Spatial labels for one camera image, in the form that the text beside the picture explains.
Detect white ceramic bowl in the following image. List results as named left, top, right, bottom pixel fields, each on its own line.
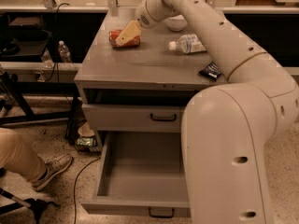
left=164, top=15, right=188, bottom=32

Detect person leg beige trousers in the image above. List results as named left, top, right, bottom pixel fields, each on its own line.
left=0, top=128, right=47, bottom=182

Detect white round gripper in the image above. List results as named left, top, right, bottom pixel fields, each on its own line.
left=120, top=0, right=179, bottom=39

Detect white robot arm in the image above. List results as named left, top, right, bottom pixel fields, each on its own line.
left=117, top=0, right=299, bottom=224

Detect closed grey upper drawer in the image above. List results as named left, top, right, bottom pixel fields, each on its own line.
left=82, top=105, right=183, bottom=133

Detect grey metal drawer cabinet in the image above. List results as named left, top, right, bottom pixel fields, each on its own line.
left=75, top=7, right=226, bottom=145

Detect small water bottle on shelf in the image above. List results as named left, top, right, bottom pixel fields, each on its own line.
left=58, top=40, right=72, bottom=63

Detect black cable on floor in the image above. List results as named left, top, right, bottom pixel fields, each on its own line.
left=72, top=156, right=102, bottom=224

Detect clear plastic water bottle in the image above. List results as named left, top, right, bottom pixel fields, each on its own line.
left=168, top=34, right=206, bottom=54

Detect open grey bottom drawer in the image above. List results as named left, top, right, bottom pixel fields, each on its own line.
left=82, top=132, right=191, bottom=218

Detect grey sneaker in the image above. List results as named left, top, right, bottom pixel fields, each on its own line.
left=32, top=154, right=73, bottom=191

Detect black tripod foot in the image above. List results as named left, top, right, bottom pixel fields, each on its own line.
left=0, top=189, right=58, bottom=224

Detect green packet on floor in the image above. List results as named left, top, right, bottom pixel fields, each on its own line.
left=75, top=137, right=97, bottom=152

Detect red coke can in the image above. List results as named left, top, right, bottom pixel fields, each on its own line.
left=108, top=30, right=140, bottom=48

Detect black stand frame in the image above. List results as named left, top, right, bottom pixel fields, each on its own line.
left=0, top=63, right=78, bottom=125

